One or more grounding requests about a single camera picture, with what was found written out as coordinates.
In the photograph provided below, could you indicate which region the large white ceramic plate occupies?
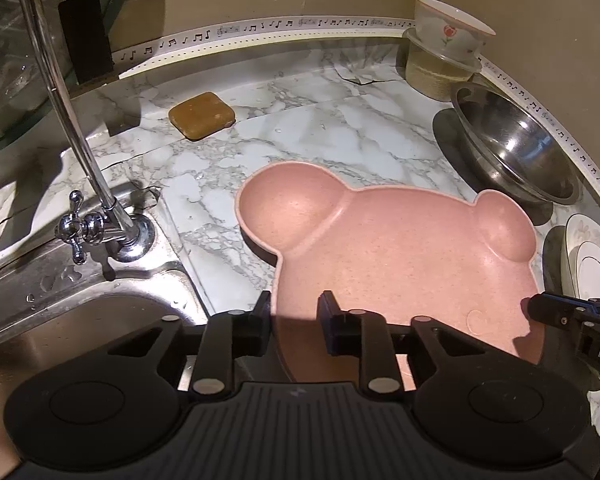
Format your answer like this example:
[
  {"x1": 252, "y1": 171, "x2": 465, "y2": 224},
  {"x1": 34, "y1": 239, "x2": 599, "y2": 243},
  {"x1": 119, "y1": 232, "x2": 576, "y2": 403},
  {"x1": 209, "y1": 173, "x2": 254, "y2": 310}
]
[{"x1": 560, "y1": 214, "x2": 600, "y2": 376}]

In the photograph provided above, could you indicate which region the pink bear-shaped plate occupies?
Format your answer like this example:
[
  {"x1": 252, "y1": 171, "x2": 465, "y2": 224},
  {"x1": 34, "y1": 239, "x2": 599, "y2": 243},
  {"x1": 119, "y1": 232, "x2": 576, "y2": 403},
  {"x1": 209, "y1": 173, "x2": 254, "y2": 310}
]
[{"x1": 235, "y1": 162, "x2": 545, "y2": 382}]

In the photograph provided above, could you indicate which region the large stainless steel bowl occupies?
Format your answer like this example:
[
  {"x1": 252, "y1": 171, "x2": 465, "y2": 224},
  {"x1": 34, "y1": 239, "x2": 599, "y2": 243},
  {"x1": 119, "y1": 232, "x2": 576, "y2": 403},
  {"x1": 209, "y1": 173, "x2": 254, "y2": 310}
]
[{"x1": 451, "y1": 81, "x2": 580, "y2": 206}]

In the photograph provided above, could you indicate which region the chrome sink faucet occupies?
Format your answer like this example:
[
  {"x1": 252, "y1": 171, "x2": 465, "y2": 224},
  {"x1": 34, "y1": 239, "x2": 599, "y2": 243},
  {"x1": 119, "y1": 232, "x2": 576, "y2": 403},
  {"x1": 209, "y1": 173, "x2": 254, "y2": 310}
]
[{"x1": 0, "y1": 0, "x2": 157, "y2": 266}]

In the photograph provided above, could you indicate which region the brown soap bar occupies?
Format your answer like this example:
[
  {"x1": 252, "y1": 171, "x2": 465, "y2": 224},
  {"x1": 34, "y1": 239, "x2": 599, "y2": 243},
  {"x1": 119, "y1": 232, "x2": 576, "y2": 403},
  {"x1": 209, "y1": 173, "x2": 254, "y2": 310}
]
[{"x1": 169, "y1": 92, "x2": 236, "y2": 141}]

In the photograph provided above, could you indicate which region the white floral ceramic bowl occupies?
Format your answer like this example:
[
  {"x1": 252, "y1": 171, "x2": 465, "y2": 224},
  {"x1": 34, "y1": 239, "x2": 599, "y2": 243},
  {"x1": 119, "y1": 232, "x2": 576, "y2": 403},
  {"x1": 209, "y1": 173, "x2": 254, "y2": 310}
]
[{"x1": 414, "y1": 0, "x2": 496, "y2": 62}]

